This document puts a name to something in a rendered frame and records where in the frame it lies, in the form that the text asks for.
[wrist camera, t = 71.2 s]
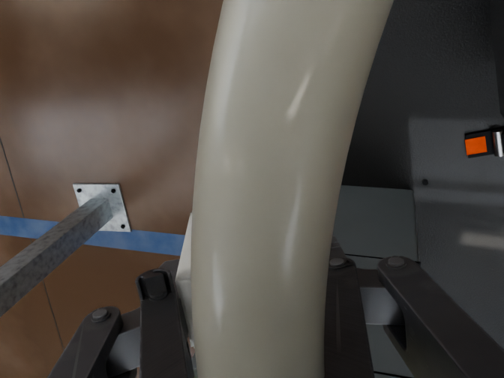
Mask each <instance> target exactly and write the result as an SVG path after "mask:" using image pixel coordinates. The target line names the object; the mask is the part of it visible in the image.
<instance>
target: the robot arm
mask: <svg viewBox="0 0 504 378"><path fill-rule="evenodd" d="M191 227H192V213H190V217H189V221H188V225H187V231H186V234H185V237H184V244H183V247H182V251H181V256H180V259H174V260H169V261H165V262H164V263H163V264H162V265H161V266H160V267H159V268H155V269H152V270H149V271H146V272H144V273H142V274H141V275H140V276H138V277H137V278H136V280H135V283H136V288H137V291H138V294H139V299H140V307H138V308H137V309H135V310H132V311H130V312H127V313H123V314H122V315H121V313H120V310H119V309H118V308H117V307H113V306H109V307H100V308H98V309H96V310H93V311H92V312H91V313H90V314H88V315H87V316H86V317H85V318H84V319H83V321H82V322H81V324H80V325H79V327H78V329H77V330H76V332H75V333H74V335H73V337H72V338H71V340H70V342H69V343H68V345H67V346H66V348H65V349H64V352H63V353H62V354H61V356H60V358H59V359H58V361H57V362H56V364H55V366H54V367H53V369H52V370H51V372H50V373H49V376H48V377H47V378H136V376H137V368H138V367H139V378H194V369H193V365H192V359H191V351H190V347H189V344H188V337H189V340H190V345H191V347H193V348H194V327H193V316H192V301H191ZM366 324H372V325H382V326H383V329H384V332H385V333H386V334H387V336H388V338H389V339H390V341H391V342H392V343H393V345H394V347H395V349H396V350H397V351H398V353H399V354H400V356H401V358H402V359H403V361H404V362H405V364H406V366H407V367H408V368H409V370H410V371H411V373H412V375H413V376H414V377H415V378H504V349H503V348H502V347H501V346H500V345H499V344H498V343H497V342H496V341H495V340H494V339H493V338H492V337H491V336H490V335H489V334H488V333H487V332H486V331H485V330H484V329H483V328H482V327H481V326H480V325H479V324H478V323H477V322H476V321H475V320H474V319H472V318H471V317H470V316H469V315H468V314H467V313H466V312H465V311H464V310H463V309H462V308H461V307H460V306H459V305H458V304H457V303H456V302H455V301H454V300H453V299H452V298H451V297H450V296H449V295H448V294H447V293H446V292H445V291H444V290H443V289H442V288H441V287H440V286H439V285H438V284H437V283H436V282H435V281H434V280H433V279H432V278H431V277H430V276H429V275H428V274H427V273H426V272H425V271H424V270H423V269H422V268H421V267H420V266H419V265H418V264H417V263H416V262H415V261H414V260H412V259H410V258H408V257H405V256H389V257H386V258H383V259H381V260H380V261H379V262H378V264H377V269H367V268H358V267H356V264H355V262H354V260H352V259H350V258H347V257H346V255H345V253H344V252H343V250H342V248H341V246H340V245H339V243H338V240H337V239H336V238H335V236H334V235H332V240H331V250H330V257H329V265H328V278H327V287H326V298H325V329H324V367H325V377H324V378H375V376H374V368H373V363H372V358H371V350H370V345H369V340H368V332H367V327H366Z"/></svg>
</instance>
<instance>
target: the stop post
mask: <svg viewBox="0 0 504 378"><path fill-rule="evenodd" d="M73 189H74V191H75V194H76V198H77V201H78V203H79V208H78V209H77V210H75V211H74V212H72V213H71V214H69V215H68V216H67V217H66V218H65V219H63V220H62V221H60V222H59V223H58V224H56V225H55V226H54V227H53V228H52V229H50V230H49V231H47V232H46V233H44V234H43V235H42V236H41V237H40V238H38V239H37V240H35V241H34V242H33V243H31V244H30V245H29V246H28V247H26V248H25V249H24V250H22V251H21V252H19V253H18V254H17V255H16V256H14V257H13V258H12V259H10V260H9V261H8V262H6V263H5V264H4V265H3V266H1V267H0V317H1V316H2V315H3V314H5V313H6V312H7V311H8V310H9V309H10V308H12V307H13V306H14V305H15V304H16V303H17V302H18V301H19V300H20V299H21V298H22V297H23V296H25V295H26V294H27V293H28V292H29V291H31V290H32V289H33V288H34V287H35V286H36V285H38V284H39V283H40V282H41V281H42V280H43V279H44V278H45V277H46V276H47V275H48V274H50V273H51V272H52V271H53V270H54V269H55V268H57V267H58V266H59V265H60V264H61V263H62V262H64V261H65V260H66V259H67V258H68V257H69V256H70V255H71V254H72V253H73V252H74V251H76V250H77V249H78V248H79V247H80V246H81V245H83V244H84V243H85V242H86V241H87V240H88V239H90V238H91V237H92V236H93V235H94V234H95V233H96V232H97V231H98V230H99V231H117V232H131V231H132V230H131V225H130V222H129V219H128V213H127V210H126V207H125V202H124V199H123V196H122V190H121V187H120V184H93V183H73Z"/></svg>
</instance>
